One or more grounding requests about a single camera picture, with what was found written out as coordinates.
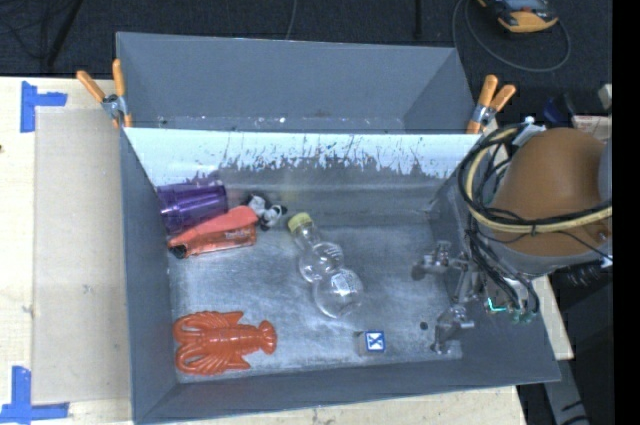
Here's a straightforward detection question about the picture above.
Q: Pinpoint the clear plastic bottle yellow cap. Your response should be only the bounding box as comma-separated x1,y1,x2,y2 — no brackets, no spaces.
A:
286,211,365,320

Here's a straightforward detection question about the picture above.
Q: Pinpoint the pale wood flat board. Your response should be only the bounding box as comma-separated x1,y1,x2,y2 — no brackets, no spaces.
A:
30,106,133,405

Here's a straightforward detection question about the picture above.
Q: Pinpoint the blue and white letter cube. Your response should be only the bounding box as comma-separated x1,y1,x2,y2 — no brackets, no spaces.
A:
355,330,388,356

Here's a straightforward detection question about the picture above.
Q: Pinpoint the purple plastic cup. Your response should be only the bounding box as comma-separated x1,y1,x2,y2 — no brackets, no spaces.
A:
156,180,230,235

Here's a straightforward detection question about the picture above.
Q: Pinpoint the orange-red stapler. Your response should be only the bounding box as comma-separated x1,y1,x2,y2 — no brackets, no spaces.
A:
167,205,260,260

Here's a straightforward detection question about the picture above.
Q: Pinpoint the orange toy lobster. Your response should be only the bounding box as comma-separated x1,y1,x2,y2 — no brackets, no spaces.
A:
172,310,278,376

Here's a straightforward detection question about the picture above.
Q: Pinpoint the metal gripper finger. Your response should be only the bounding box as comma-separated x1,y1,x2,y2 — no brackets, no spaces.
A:
411,240,471,282
430,304,476,355

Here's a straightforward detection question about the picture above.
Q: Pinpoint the black and white toy animal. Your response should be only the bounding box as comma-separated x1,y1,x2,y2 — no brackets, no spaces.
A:
244,192,289,231

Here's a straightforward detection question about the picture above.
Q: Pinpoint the grey metal bin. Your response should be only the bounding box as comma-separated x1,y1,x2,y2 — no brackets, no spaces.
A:
114,31,563,425

